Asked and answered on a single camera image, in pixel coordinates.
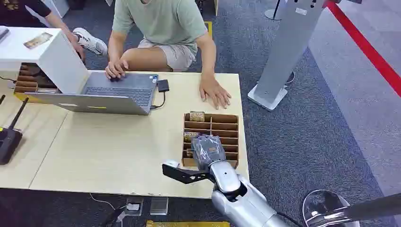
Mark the black adapter with cable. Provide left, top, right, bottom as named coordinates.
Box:
left=150, top=79, right=170, bottom=110

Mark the red barrier belt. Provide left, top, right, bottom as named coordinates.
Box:
left=325, top=0, right=401, bottom=98

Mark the bystander's hand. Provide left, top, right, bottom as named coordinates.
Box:
left=66, top=32, right=87, bottom=62

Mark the grey kiosk stand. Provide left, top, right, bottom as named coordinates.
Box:
left=247, top=0, right=327, bottom=112

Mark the chrome stanchion base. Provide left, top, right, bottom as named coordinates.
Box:
left=302, top=189, right=361, bottom=227

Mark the seated person's right hand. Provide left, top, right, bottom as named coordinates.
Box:
left=104, top=59, right=130, bottom=80

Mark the grey open laptop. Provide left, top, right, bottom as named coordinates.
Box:
left=26, top=70, right=159, bottom=116

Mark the white cable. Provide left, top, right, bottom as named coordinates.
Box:
left=89, top=192, right=127, bottom=211

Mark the seated person's left hand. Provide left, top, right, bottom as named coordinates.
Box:
left=199, top=74, right=233, bottom=111

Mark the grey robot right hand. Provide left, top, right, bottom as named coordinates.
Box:
left=191, top=134, right=227, bottom=172

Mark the white sneaker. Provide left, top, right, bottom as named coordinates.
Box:
left=72, top=27, right=108, bottom=57

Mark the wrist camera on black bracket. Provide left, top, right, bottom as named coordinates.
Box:
left=161, top=159, right=217, bottom=185

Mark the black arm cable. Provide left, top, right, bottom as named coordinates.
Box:
left=277, top=212, right=304, bottom=227

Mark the dark grey pole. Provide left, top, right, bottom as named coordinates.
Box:
left=344, top=192, right=401, bottom=222

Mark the black router with antennas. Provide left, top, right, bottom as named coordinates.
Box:
left=0, top=94, right=30, bottom=166

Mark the floor socket plate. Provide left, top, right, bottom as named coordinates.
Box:
left=124, top=196, right=144, bottom=217
left=149, top=197, right=169, bottom=217

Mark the wooden card box with dividers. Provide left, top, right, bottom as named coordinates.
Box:
left=181, top=111, right=240, bottom=170
left=14, top=62, right=62, bottom=95

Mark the stanchion with round base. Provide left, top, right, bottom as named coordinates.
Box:
left=264, top=0, right=284, bottom=21

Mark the yellow floor strip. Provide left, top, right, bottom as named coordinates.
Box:
left=145, top=219, right=231, bottom=227

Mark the bystander person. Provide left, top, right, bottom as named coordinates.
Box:
left=0, top=0, right=109, bottom=62

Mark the seated person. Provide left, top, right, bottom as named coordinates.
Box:
left=104, top=0, right=233, bottom=111

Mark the white box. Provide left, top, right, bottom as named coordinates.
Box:
left=0, top=26, right=90, bottom=95

